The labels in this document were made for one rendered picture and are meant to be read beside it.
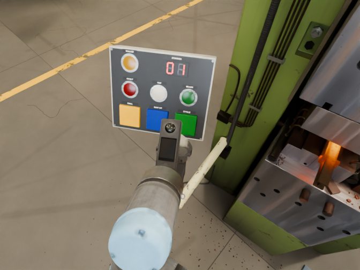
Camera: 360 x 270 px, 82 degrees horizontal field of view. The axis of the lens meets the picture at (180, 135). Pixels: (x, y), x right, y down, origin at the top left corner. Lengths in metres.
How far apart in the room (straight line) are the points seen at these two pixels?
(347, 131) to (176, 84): 0.50
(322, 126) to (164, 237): 0.54
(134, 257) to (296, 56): 0.68
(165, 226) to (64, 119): 2.07
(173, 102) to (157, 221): 0.46
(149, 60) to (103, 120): 1.52
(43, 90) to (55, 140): 0.75
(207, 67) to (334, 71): 0.32
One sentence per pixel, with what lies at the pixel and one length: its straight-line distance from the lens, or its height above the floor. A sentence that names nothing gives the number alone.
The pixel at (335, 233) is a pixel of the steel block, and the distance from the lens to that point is 1.05.
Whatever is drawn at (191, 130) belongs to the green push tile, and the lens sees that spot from 0.72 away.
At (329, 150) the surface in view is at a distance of 0.81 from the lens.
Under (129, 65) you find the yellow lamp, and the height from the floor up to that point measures 1.16.
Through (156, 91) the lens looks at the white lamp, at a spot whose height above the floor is 1.10.
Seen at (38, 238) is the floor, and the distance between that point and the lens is 1.86.
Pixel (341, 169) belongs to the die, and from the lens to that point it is 0.83.
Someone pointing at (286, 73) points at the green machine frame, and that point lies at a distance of 0.80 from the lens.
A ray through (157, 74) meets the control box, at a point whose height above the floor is 1.14.
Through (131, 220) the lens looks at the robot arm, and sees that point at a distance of 0.33.
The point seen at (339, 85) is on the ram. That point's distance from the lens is 0.63.
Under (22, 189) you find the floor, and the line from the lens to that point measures 2.08.
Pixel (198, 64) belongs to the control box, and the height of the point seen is 1.18.
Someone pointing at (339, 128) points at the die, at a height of 1.13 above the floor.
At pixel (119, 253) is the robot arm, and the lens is 0.35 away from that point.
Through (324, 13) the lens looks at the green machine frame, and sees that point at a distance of 0.71.
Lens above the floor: 1.57
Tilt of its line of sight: 55 degrees down
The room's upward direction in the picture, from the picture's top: straight up
